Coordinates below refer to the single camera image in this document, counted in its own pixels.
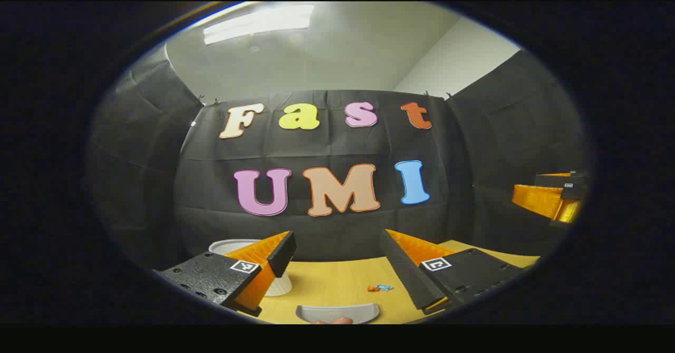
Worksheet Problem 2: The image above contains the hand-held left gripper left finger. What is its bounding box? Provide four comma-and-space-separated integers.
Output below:
153, 231, 297, 318

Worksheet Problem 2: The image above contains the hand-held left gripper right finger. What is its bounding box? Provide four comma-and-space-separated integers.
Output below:
380, 228, 528, 314

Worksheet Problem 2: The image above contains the white ribbed garbage bin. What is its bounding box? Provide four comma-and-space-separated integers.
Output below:
209, 238, 293, 297

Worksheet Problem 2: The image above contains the grey plastic dustpan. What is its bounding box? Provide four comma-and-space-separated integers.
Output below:
295, 303, 380, 325

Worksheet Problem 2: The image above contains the yellow wooden desktop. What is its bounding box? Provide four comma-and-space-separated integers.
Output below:
237, 240, 541, 325

